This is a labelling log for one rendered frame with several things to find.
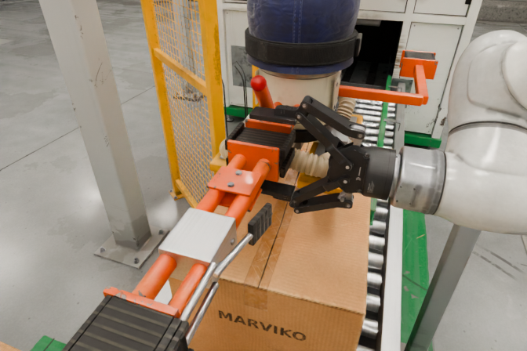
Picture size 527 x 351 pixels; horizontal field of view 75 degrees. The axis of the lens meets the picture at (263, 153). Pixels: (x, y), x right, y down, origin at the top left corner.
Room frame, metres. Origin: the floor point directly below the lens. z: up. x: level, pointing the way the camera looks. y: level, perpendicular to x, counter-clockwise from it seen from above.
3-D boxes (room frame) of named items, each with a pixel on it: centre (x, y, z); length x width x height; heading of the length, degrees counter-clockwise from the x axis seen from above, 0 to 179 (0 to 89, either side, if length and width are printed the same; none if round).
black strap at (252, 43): (0.72, -0.08, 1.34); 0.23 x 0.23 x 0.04
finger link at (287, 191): (0.46, -0.02, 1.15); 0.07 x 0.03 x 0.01; 72
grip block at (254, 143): (0.48, 0.00, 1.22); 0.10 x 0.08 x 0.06; 72
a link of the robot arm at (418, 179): (0.40, -0.21, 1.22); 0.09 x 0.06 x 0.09; 162
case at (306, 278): (0.71, -0.07, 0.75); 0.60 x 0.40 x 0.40; 164
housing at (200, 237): (0.28, 0.07, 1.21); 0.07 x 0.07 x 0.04; 72
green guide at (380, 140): (1.74, -0.71, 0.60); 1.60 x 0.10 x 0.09; 160
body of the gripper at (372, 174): (0.42, -0.14, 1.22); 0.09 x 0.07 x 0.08; 72
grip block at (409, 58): (0.92, -0.42, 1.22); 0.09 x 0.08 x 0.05; 72
